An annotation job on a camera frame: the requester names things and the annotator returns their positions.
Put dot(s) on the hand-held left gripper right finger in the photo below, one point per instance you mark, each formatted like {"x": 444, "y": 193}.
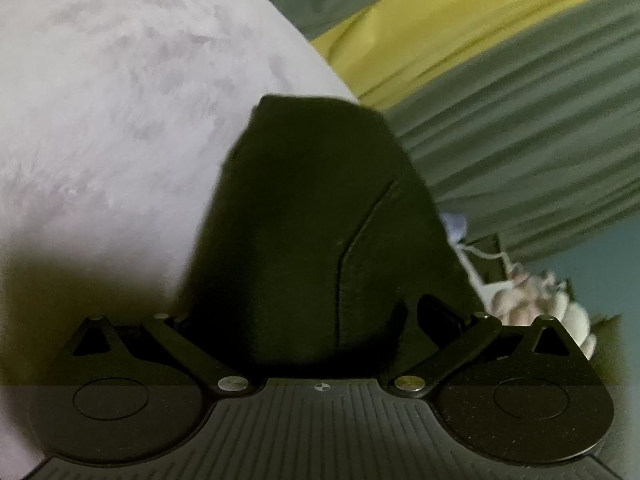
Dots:
{"x": 436, "y": 316}

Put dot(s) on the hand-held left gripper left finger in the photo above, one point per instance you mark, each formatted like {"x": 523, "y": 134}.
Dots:
{"x": 170, "y": 334}

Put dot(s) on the black pants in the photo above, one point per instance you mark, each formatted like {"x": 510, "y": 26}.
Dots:
{"x": 300, "y": 220}

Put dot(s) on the pale blue small cloth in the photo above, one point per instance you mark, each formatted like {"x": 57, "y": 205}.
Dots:
{"x": 454, "y": 227}

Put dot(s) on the white plush toy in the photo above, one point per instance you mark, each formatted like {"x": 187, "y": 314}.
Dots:
{"x": 545, "y": 310}

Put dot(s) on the green striped cloth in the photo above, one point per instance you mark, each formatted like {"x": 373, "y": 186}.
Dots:
{"x": 515, "y": 160}

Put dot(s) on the pale lavender fleece blanket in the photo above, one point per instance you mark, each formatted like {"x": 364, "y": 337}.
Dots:
{"x": 110, "y": 120}

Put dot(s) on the yellow cloth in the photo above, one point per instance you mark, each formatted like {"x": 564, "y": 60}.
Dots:
{"x": 450, "y": 25}

